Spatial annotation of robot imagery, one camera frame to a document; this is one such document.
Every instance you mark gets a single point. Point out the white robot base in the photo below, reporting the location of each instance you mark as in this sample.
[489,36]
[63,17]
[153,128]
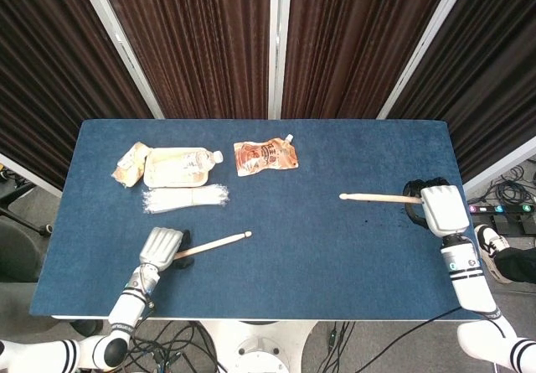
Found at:
[259,348]

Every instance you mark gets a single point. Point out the cream snack packet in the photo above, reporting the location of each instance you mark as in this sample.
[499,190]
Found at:
[130,165]

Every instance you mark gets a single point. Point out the orange spout pouch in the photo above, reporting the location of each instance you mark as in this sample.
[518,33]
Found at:
[264,157]

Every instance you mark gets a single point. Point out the white partition frame post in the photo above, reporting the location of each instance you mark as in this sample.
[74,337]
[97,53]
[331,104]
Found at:
[121,46]
[423,46]
[278,46]

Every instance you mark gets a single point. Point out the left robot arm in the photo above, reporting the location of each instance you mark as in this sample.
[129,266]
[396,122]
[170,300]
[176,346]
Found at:
[127,310]

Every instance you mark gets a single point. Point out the white noodle bundle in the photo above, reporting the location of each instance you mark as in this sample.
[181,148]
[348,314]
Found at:
[184,199]

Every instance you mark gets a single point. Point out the black power strip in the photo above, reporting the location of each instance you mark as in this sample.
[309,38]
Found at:
[502,209]

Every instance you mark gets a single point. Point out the black and white sneaker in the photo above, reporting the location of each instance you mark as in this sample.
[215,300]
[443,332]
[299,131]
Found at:
[490,241]

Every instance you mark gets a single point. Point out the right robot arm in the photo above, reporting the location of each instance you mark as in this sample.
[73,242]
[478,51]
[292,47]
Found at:
[471,285]

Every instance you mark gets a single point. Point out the black trouser leg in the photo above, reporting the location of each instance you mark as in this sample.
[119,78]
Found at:
[517,264]

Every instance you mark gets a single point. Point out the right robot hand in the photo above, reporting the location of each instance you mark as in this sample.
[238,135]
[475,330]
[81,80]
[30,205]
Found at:
[444,209]

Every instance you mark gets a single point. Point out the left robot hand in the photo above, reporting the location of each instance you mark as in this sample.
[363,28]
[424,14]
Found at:
[161,247]

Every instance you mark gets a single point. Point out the black office chair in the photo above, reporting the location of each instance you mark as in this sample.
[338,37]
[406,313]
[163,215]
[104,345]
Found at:
[19,251]

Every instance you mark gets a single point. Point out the flat clear plastic bottle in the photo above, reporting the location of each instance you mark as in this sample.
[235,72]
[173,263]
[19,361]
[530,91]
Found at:
[176,167]

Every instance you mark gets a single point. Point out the wooden drumstick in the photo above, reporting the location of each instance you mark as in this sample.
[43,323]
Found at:
[377,197]
[218,244]

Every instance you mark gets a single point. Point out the blue table cloth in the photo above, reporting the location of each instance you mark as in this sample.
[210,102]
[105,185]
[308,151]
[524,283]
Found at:
[293,230]

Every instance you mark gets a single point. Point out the dark brown curtain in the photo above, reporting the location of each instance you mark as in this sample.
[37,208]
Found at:
[197,46]
[352,46]
[50,75]
[481,75]

